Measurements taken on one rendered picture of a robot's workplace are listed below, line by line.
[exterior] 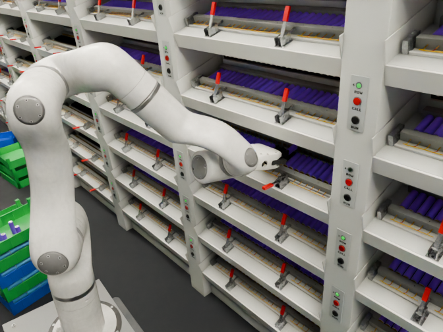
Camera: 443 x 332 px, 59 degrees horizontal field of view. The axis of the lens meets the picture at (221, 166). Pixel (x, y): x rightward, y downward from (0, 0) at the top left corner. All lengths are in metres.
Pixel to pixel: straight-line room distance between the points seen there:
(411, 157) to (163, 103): 0.54
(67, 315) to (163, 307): 0.70
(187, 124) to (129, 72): 0.17
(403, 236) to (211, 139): 0.50
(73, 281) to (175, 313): 0.77
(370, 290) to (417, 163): 0.40
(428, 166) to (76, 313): 0.97
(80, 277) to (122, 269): 0.94
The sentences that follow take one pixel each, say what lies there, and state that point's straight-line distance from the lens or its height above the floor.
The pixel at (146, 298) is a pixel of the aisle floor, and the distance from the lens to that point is 1.93.
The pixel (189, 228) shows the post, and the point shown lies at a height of 0.36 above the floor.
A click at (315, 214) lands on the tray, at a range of 1.10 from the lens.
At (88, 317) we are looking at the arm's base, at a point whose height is 0.48.
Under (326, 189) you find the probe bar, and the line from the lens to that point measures 1.10.
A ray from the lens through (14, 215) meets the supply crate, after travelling 2.09.
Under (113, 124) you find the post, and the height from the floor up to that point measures 0.64.
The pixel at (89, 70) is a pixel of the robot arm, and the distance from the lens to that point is 0.88.
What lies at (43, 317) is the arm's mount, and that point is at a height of 0.38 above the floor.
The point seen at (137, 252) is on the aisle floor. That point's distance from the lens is 2.18.
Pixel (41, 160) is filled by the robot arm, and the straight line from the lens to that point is 0.96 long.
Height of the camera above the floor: 1.37
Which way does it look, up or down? 28 degrees down
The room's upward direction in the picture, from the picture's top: 4 degrees counter-clockwise
